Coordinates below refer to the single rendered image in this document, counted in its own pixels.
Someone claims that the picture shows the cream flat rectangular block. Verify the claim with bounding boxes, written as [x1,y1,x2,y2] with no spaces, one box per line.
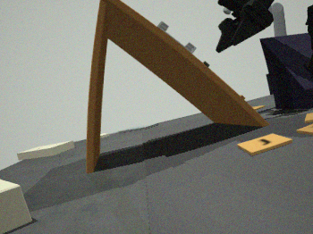
[17,140,75,161]

